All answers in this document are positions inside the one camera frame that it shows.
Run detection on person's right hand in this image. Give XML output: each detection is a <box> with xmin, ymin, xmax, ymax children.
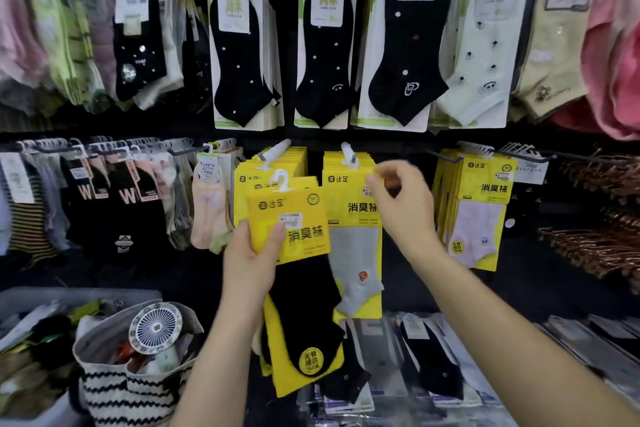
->
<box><xmin>365</xmin><ymin>159</ymin><xmax>443</xmax><ymax>262</ymax></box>

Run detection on person's left hand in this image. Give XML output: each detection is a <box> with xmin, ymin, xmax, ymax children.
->
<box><xmin>222</xmin><ymin>220</ymin><xmax>287</xmax><ymax>318</ymax></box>

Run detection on yellow packet black sock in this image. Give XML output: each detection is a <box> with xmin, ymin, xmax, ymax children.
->
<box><xmin>246</xmin><ymin>169</ymin><xmax>347</xmax><ymax>398</ymax></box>

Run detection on bunch yellow sock packets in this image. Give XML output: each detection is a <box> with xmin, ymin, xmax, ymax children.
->
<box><xmin>321</xmin><ymin>142</ymin><xmax>385</xmax><ymax>321</ymax></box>
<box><xmin>432</xmin><ymin>149</ymin><xmax>519</xmax><ymax>272</ymax></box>
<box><xmin>232</xmin><ymin>146</ymin><xmax>309</xmax><ymax>222</ymax></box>

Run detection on person's right forearm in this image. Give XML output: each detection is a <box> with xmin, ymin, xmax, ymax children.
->
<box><xmin>415</xmin><ymin>244</ymin><xmax>640</xmax><ymax>427</ymax></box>

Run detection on person's left forearm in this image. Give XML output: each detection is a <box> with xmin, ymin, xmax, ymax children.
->
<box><xmin>169</xmin><ymin>306</ymin><xmax>266</xmax><ymax>427</ymax></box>

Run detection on row black socks peach cuffs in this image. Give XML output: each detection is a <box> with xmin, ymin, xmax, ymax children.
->
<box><xmin>59</xmin><ymin>137</ymin><xmax>196</xmax><ymax>262</ymax></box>

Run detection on row of clear bagged socks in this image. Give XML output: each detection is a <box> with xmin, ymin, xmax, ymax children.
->
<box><xmin>295</xmin><ymin>311</ymin><xmax>640</xmax><ymax>427</ymax></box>

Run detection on row black socks white cards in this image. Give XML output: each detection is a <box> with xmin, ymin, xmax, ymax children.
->
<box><xmin>293</xmin><ymin>0</ymin><xmax>456</xmax><ymax>133</ymax></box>

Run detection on bunch of striped socks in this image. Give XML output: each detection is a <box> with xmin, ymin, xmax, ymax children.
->
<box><xmin>0</xmin><ymin>151</ymin><xmax>69</xmax><ymax>268</ymax></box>

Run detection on black dotted tall socks bunch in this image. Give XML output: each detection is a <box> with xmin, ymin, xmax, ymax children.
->
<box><xmin>113</xmin><ymin>0</ymin><xmax>186</xmax><ymax>111</ymax></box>

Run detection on pink garments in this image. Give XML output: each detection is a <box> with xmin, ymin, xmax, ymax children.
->
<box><xmin>549</xmin><ymin>0</ymin><xmax>640</xmax><ymax>141</ymax></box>

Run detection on row of pastel hanging socks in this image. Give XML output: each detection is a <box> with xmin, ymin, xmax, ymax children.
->
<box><xmin>0</xmin><ymin>0</ymin><xmax>119</xmax><ymax>115</ymax></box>

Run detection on bunch of pastel sock packs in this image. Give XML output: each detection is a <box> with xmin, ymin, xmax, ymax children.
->
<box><xmin>191</xmin><ymin>139</ymin><xmax>246</xmax><ymax>255</ymax></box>

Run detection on white handheld fan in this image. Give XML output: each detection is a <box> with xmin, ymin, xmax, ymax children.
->
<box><xmin>128</xmin><ymin>302</ymin><xmax>183</xmax><ymax>355</ymax></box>

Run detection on clear price tag holder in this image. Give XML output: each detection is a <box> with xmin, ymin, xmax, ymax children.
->
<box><xmin>513</xmin><ymin>159</ymin><xmax>550</xmax><ymax>186</ymax></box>

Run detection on white tipped peg hook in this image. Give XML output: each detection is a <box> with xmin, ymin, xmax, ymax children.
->
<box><xmin>257</xmin><ymin>139</ymin><xmax>293</xmax><ymax>171</ymax></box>

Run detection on white plastic bin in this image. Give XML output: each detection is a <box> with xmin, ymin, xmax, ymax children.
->
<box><xmin>0</xmin><ymin>286</ymin><xmax>163</xmax><ymax>427</ymax></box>

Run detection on cream dotted sock pack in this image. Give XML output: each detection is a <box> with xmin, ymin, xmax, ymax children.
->
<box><xmin>429</xmin><ymin>0</ymin><xmax>533</xmax><ymax>130</ymax></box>

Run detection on black white zigzag tote bag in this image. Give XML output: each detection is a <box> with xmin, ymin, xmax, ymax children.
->
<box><xmin>72</xmin><ymin>300</ymin><xmax>205</xmax><ymax>427</ymax></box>

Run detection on heap of copper hangers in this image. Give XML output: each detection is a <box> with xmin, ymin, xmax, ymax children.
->
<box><xmin>537</xmin><ymin>153</ymin><xmax>640</xmax><ymax>295</ymax></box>

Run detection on beige sock pack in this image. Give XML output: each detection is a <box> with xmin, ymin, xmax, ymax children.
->
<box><xmin>509</xmin><ymin>0</ymin><xmax>601</xmax><ymax>123</ymax></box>

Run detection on black dotted sock white card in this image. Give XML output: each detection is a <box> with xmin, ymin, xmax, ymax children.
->
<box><xmin>206</xmin><ymin>0</ymin><xmax>285</xmax><ymax>131</ymax></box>

